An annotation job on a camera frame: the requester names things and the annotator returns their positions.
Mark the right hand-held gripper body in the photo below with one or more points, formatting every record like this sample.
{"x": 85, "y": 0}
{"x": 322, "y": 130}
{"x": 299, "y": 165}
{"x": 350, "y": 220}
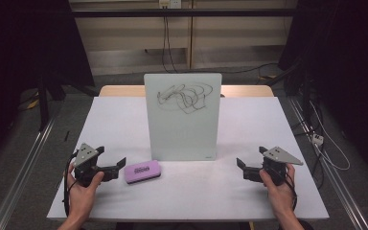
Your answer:
{"x": 276, "y": 163}

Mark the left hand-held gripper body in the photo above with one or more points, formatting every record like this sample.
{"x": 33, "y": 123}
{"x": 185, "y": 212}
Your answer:
{"x": 83, "y": 159}

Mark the purple whiteboard eraser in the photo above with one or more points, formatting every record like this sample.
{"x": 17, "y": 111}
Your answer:
{"x": 142, "y": 171}

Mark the glass whiteboard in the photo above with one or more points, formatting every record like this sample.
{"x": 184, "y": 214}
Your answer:
{"x": 182, "y": 127}

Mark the person's right hand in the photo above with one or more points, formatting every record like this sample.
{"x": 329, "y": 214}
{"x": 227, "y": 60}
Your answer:
{"x": 279, "y": 198}

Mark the person's left hand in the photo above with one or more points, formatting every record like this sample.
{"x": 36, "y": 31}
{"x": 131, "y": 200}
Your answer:
{"x": 81, "y": 198}

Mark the small black stick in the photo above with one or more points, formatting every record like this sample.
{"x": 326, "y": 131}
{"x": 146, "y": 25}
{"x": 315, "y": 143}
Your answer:
{"x": 66, "y": 135}

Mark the white power strip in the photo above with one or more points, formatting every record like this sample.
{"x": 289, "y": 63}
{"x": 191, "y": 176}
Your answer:
{"x": 317, "y": 139}

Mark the white table mat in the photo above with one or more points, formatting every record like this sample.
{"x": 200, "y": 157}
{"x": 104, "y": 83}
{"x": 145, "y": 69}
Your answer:
{"x": 204, "y": 191}

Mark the wooden table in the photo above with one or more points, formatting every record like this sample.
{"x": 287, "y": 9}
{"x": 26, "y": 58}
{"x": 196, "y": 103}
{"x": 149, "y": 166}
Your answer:
{"x": 121, "y": 91}

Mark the black metal stand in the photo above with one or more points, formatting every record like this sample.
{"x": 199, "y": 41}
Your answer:
{"x": 43, "y": 105}

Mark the black curtain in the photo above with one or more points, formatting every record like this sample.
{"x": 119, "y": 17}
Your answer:
{"x": 348, "y": 48}
{"x": 25, "y": 41}

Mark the black horizontal bar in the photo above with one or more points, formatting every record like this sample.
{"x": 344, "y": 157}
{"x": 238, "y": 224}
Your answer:
{"x": 185, "y": 12}

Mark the aluminium floor rail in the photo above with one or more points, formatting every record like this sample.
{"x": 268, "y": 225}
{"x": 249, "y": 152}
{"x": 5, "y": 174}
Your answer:
{"x": 338, "y": 188}
{"x": 22, "y": 179}

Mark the wooden wall post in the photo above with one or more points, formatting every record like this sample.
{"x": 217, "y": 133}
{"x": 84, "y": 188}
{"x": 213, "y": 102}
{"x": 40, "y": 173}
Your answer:
{"x": 190, "y": 35}

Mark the white wall outlet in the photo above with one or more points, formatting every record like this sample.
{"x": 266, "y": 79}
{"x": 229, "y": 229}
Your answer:
{"x": 170, "y": 3}

